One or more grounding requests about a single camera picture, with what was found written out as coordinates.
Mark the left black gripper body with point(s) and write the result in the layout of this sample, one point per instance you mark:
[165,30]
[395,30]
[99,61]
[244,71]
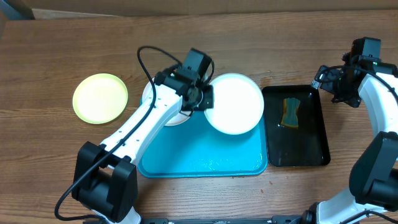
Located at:
[196,101]

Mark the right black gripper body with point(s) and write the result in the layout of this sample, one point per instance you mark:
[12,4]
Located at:
[347,94]

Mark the white plate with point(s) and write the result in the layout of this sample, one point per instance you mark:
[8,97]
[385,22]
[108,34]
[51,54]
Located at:
[238,104]
[182,117]

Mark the green yellow sponge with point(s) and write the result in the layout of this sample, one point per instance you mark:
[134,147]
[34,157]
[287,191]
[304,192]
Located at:
[289,113]

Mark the yellow-green rimmed plate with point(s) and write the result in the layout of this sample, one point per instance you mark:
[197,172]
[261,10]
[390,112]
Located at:
[100,98]

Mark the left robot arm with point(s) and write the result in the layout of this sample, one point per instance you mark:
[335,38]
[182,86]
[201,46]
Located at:
[105,179]

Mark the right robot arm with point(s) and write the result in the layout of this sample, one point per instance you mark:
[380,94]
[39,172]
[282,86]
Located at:
[372,186]

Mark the teal plastic tray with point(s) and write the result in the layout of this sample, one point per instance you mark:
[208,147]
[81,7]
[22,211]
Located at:
[196,149]

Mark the black plastic tray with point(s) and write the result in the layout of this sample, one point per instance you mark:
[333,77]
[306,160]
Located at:
[305,146]

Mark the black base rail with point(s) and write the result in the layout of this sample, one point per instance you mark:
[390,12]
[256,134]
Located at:
[278,219]

